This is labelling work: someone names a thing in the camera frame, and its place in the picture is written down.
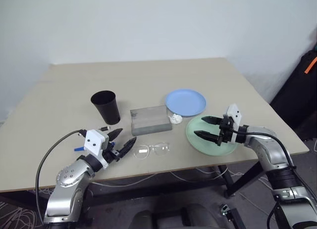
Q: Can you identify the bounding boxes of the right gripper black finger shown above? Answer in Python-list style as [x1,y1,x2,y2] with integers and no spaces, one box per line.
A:
[201,116,222,126]
[193,131,221,144]

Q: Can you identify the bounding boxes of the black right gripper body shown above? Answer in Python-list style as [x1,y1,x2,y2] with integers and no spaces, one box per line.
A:
[217,114,235,147]

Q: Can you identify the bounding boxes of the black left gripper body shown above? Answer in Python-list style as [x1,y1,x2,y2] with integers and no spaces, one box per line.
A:
[102,139,122,164]

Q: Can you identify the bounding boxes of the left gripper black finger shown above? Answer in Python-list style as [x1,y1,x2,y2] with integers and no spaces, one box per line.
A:
[107,128,124,141]
[115,137,137,161]

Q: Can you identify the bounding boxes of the green plastic plate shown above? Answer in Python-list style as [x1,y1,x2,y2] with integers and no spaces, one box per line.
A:
[185,114,240,156]

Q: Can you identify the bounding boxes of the clear frame glasses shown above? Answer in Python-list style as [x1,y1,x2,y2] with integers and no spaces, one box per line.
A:
[133,142,171,160]

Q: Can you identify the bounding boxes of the blue capped white pen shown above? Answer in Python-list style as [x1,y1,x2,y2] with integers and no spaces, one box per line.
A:
[73,140,116,152]

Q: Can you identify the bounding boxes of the grey glasses case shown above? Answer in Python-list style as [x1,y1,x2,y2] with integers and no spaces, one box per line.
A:
[130,105,173,137]

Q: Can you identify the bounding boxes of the white tissue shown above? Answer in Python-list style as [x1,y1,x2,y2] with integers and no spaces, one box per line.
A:
[168,113,183,125]

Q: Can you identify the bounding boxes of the black plastic cup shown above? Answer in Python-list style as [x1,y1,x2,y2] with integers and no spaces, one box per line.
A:
[90,90,121,125]

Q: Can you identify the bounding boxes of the blue plastic plate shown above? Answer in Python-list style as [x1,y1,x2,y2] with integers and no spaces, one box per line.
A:
[165,89,207,117]

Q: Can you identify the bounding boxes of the black fabric bag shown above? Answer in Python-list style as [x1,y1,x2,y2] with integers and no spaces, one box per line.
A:
[269,49,317,142]

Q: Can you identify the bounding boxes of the black metal floor bar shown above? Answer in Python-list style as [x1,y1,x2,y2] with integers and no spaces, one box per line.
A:
[224,208,245,229]

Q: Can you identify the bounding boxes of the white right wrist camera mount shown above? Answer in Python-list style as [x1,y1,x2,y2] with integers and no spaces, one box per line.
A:
[225,104,245,143]

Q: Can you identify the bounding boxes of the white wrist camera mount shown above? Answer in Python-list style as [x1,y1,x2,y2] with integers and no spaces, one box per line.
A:
[225,104,245,143]
[83,129,110,169]

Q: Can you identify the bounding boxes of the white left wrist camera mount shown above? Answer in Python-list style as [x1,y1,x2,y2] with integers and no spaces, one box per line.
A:
[83,129,110,169]

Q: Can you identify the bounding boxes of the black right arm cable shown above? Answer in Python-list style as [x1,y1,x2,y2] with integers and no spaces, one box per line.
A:
[232,130,315,229]

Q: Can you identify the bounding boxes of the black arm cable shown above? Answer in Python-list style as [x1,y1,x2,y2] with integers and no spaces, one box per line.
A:
[35,129,87,225]
[232,130,315,229]

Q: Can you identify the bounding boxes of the black metal table frame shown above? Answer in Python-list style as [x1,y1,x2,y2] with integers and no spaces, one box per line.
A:
[81,158,264,225]

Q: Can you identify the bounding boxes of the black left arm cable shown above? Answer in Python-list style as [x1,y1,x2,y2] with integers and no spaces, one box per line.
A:
[35,129,87,225]

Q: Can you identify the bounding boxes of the orange strap tag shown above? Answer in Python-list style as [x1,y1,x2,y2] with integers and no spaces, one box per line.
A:
[304,56,317,75]

